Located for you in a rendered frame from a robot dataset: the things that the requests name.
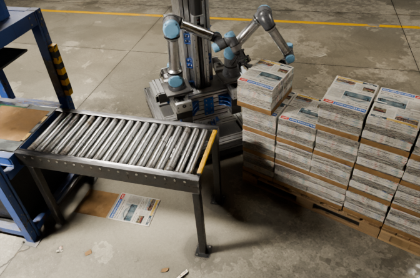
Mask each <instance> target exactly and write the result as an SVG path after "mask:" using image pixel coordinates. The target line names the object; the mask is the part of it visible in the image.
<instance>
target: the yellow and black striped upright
mask: <svg viewBox="0 0 420 278"><path fill-rule="evenodd" d="M48 48H49V51H50V53H51V57H52V59H53V62H54V65H55V67H56V70H57V73H58V76H59V78H60V81H61V84H62V87H63V89H64V93H65V95H66V96H70V95H71V94H72V93H73V89H72V87H71V83H70V81H69V78H68V74H67V72H66V69H65V67H64V63H63V60H62V57H61V55H60V52H59V49H58V46H57V44H53V43H51V44H50V45H49V46H48Z"/></svg>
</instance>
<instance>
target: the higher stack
mask: <svg viewBox="0 0 420 278"><path fill-rule="evenodd" d="M415 141H416V142H415ZM415 141H414V144H413V145H412V148H411V152H410V154H409V157H408V159H407V163H406V166H405V170H404V172H403V175H402V178H401V179H400V181H401V180H402V181H406V182H409V183H411V184H415V185H417V186H420V162H419V161H415V160H412V159H410V157H411V153H412V154H415V155H418V156H420V128H419V131H418V132H417V136H416V140H415ZM400 181H399V184H398V186H397V189H396V192H395V194H394V196H393V199H392V201H391V203H393V204H397V205H399V206H401V207H405V208H406V209H409V210H412V211H414V212H417V213H420V192H419V191H417V190H414V189H411V188H408V187H405V186H402V185H400ZM383 224H385V225H388V226H391V227H393V228H395V229H398V230H400V231H403V232H406V233H408V234H410V235H412V236H415V237H418V238H420V218H418V217H416V216H412V215H410V214H408V213H405V212H403V211H400V210H397V209H395V208H392V207H391V204H390V206H389V208H388V210H387V214H386V218H385V220H384V223H383ZM378 239H379V240H381V241H384V242H387V243H388V244H391V245H393V246H396V247H398V248H400V249H402V250H405V251H407V252H410V253H412V254H414V255H416V256H420V242H417V241H414V240H412V239H410V238H408V237H405V236H402V235H400V234H398V233H395V232H393V231H390V230H388V229H385V228H383V227H382V228H381V231H380V233H379V236H378Z"/></svg>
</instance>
